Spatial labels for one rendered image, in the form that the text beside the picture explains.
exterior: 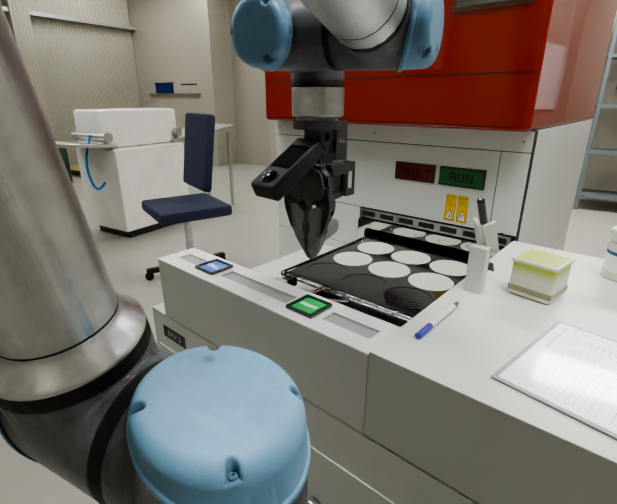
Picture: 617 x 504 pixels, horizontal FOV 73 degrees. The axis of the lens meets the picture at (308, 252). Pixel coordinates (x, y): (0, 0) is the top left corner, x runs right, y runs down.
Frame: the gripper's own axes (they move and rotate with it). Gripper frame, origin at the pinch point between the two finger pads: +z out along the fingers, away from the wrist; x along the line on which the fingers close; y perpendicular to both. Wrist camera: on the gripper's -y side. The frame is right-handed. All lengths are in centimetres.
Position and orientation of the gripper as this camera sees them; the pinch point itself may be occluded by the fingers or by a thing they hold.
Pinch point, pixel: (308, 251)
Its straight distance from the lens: 65.9
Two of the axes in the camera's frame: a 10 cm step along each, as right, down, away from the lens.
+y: 6.5, -2.6, 7.1
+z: 0.0, 9.4, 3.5
